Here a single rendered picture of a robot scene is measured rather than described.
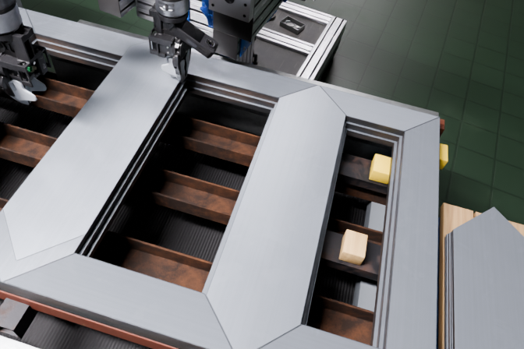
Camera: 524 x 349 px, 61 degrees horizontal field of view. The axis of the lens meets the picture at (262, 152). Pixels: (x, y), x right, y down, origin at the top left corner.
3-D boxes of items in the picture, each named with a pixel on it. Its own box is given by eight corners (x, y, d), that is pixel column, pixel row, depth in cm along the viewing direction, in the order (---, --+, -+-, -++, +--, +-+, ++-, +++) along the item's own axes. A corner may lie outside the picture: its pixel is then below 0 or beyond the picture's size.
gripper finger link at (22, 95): (39, 118, 99) (26, 86, 92) (15, 111, 100) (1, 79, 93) (47, 108, 101) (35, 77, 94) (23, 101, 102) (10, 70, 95)
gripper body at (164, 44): (162, 38, 115) (158, -4, 106) (193, 47, 114) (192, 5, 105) (150, 56, 110) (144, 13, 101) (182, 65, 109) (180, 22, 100)
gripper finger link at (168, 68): (164, 76, 120) (162, 48, 112) (185, 82, 119) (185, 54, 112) (160, 84, 118) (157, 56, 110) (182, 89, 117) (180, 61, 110)
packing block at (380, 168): (387, 185, 115) (392, 175, 112) (368, 179, 116) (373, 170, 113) (389, 167, 119) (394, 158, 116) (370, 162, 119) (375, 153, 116)
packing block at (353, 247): (360, 266, 100) (365, 258, 97) (338, 259, 100) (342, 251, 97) (363, 243, 103) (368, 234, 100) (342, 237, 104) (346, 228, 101)
